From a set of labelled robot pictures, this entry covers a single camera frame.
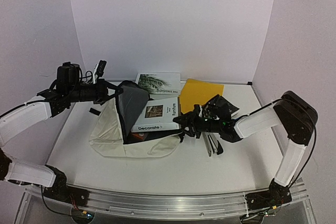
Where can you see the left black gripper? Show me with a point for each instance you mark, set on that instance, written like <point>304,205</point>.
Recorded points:
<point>101,95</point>

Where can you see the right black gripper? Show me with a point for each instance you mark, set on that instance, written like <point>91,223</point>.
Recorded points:
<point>196,121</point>

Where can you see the dark cover paperback book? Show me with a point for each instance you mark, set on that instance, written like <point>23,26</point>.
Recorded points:
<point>220,107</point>

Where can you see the white Decorate book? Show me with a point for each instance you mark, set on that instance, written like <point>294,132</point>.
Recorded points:
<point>158,115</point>

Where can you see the white palm leaf book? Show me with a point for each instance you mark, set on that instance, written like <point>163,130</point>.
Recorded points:
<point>160,82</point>

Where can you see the cream canvas backpack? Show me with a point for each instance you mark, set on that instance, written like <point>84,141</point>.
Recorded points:
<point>111,136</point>

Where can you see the orange cover paperback book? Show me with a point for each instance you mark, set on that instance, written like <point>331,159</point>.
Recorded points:
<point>139,136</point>

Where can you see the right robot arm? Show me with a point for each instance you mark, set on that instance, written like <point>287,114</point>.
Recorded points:
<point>291,113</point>

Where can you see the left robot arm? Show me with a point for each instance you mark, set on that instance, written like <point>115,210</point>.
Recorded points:
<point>16,122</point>

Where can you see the silver black stapler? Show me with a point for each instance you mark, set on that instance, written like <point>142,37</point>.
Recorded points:
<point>212,144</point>

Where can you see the yellow flat book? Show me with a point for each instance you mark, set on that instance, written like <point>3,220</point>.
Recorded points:
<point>198,92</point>

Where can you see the aluminium front rail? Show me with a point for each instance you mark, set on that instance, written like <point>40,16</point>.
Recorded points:
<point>193,207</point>

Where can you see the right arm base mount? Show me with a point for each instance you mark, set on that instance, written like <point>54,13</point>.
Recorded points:
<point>275,195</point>

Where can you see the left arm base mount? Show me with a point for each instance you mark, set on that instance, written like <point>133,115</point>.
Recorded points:
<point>62,192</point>

